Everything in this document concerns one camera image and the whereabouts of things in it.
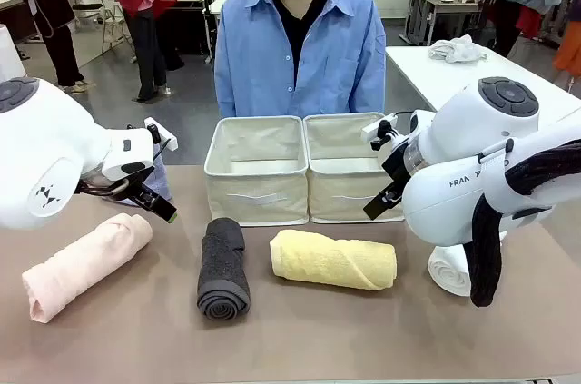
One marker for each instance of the pink towel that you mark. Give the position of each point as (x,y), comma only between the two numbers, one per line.
(81,261)

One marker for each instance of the background grey desk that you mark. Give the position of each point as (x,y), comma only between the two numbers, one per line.
(436,7)

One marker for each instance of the dark grey towel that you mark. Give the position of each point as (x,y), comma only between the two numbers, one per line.
(223,266)

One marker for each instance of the white towel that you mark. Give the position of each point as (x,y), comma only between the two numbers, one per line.
(449,272)

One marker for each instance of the yellow towel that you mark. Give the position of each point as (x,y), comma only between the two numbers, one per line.
(331,259)

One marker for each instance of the lavender cone-folded towel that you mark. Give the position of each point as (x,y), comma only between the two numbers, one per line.
(160,182)

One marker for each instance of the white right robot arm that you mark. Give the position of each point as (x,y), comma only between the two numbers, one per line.
(458,166)

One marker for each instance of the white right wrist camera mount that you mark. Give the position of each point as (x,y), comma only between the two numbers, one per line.
(379,127)

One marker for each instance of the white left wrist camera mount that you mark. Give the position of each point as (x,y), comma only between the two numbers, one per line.
(163,134)

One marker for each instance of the grey folding chair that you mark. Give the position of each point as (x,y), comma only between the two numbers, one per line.
(115,25)

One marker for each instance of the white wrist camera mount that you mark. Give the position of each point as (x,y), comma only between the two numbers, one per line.
(379,127)
(163,134)

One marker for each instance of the orange garment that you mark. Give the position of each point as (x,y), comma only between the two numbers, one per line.
(569,55)

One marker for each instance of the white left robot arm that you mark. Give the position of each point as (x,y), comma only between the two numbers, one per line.
(50,148)

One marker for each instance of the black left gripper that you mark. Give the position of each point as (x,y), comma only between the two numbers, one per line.
(138,193)

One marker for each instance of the bystander in black trousers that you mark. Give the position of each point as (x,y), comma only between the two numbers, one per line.
(59,39)

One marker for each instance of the bystander with red cloth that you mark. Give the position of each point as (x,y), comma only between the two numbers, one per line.
(145,16)

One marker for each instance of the crumpled white cloth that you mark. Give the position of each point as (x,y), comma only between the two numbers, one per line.
(456,50)

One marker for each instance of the beige fabric storage bin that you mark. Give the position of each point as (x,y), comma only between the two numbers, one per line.
(254,189)
(345,193)

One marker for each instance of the person in blue shirt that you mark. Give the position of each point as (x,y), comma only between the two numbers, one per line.
(258,62)

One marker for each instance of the white air purifier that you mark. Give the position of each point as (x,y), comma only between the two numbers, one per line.
(9,57)

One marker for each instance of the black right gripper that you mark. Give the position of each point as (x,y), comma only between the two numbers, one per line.
(398,166)

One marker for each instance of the white side table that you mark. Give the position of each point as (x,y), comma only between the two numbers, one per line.
(436,80)

